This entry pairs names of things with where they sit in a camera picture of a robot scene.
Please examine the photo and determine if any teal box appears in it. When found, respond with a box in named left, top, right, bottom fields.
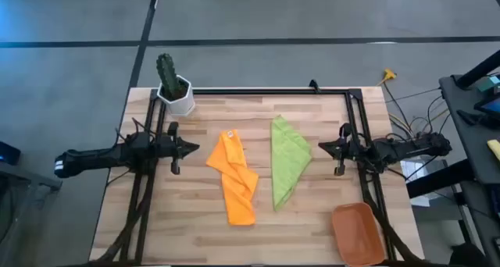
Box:
left=477, top=74, right=500, bottom=93

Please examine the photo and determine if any yellow cloth item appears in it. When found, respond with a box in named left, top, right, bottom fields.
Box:
left=486, top=138, right=500, bottom=162

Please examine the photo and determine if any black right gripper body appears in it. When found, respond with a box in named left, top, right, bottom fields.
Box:
left=343, top=136, right=370, bottom=161

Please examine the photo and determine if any green cactus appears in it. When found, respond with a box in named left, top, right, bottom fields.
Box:
left=155, top=52, right=185, bottom=101

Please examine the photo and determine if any white hexagonal plant pot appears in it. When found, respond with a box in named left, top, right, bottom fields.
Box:
left=156, top=74, right=196, bottom=117

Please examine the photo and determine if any black tablet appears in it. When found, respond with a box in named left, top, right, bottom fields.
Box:
left=473, top=94, right=500, bottom=119

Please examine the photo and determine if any black monitor stand pole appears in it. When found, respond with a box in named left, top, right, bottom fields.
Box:
left=455, top=50, right=500, bottom=89

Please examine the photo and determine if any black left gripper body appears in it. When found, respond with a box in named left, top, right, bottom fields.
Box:
left=155, top=135, right=181, bottom=159

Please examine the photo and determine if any green microfiber towel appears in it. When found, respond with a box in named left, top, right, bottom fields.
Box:
left=270, top=114, right=313, bottom=212

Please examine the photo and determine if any terracotta plastic basket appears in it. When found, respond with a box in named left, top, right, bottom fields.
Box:
left=331, top=202, right=387, bottom=267

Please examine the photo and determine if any black aluminium frame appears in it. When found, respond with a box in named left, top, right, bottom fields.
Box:
left=89, top=87, right=425, bottom=267

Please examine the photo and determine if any black side desk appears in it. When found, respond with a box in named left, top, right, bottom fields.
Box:
left=405, top=74, right=500, bottom=267

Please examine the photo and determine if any person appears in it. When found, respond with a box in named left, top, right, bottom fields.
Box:
left=448, top=242, right=489, bottom=267

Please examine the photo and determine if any flat black desk gadget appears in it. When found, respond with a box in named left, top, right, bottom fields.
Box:
left=455, top=109, right=500, bottom=130

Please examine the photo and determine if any orange microfiber towel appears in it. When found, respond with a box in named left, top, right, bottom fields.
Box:
left=205, top=129, right=259, bottom=226

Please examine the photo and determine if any black keyboard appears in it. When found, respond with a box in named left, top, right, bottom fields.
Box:
left=490, top=183, right=500, bottom=221

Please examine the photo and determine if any black floor cable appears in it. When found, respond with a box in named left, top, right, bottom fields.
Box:
left=383, top=82, right=413, bottom=134

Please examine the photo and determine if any yellow extension cord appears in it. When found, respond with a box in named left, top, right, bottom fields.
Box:
left=377, top=67, right=398, bottom=87

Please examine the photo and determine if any black device with blue light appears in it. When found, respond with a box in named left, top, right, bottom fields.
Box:
left=0, top=141, right=22, bottom=166

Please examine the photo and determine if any gray metal stand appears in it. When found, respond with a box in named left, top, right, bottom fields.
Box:
left=0, top=160, right=63, bottom=267

